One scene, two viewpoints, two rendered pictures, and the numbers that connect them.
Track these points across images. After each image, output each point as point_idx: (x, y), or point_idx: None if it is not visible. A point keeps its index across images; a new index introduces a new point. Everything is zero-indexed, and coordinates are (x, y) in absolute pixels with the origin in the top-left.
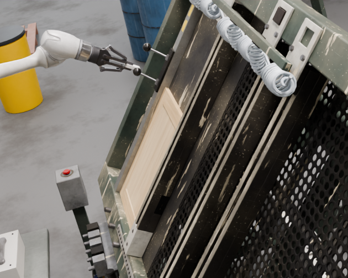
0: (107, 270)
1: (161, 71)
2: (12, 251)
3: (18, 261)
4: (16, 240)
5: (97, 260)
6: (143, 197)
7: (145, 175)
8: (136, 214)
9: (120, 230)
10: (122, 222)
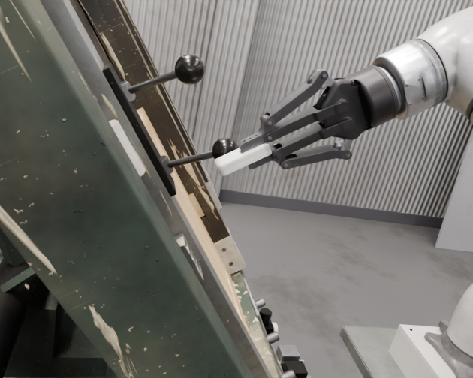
0: (268, 313)
1: (150, 142)
2: (427, 353)
3: (408, 347)
4: (437, 372)
5: (289, 346)
6: (217, 265)
7: (212, 265)
8: (228, 285)
9: (254, 304)
10: (251, 312)
